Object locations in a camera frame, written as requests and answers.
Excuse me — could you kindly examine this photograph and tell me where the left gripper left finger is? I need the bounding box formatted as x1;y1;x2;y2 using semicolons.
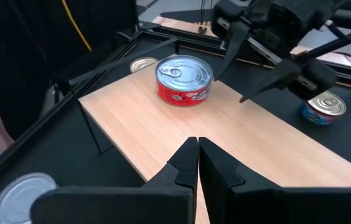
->
29;136;200;224

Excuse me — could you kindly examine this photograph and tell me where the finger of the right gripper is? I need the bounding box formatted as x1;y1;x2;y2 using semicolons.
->
213;21;251;82
238;60;303;104

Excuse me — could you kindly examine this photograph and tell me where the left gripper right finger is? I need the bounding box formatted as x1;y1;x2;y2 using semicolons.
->
198;136;351;224

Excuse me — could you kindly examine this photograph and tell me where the blue-label tuna can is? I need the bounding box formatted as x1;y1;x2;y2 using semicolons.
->
129;57;160;74
298;90;347;126

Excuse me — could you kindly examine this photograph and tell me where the red-label fish can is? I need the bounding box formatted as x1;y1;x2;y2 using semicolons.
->
154;54;215;108

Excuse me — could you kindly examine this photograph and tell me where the green-label tuna can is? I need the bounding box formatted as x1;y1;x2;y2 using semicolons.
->
0;172;59;224

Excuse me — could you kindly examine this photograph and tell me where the black curtain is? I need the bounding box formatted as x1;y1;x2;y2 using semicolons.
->
66;0;139;63
0;0;80;141

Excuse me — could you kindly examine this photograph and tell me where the wooden shelf riser black frame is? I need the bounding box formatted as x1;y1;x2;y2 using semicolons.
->
52;37;351;224

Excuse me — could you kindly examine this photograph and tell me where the black table frame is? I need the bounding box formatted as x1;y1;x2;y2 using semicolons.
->
0;18;351;200

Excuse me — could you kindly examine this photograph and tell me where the yellow cable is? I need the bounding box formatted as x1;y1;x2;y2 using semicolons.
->
60;0;93;52

